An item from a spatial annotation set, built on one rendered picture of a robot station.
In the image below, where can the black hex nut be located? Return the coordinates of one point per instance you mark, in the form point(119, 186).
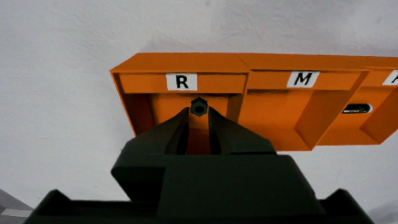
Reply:
point(199, 107)

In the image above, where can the black aaa battery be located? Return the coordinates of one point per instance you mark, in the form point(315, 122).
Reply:
point(357, 108)

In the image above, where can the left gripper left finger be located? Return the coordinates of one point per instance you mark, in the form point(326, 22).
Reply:
point(163, 138)

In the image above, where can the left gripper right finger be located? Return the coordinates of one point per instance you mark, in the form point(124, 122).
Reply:
point(234, 139)

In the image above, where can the orange rack of bins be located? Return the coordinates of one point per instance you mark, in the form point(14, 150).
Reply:
point(280, 104)

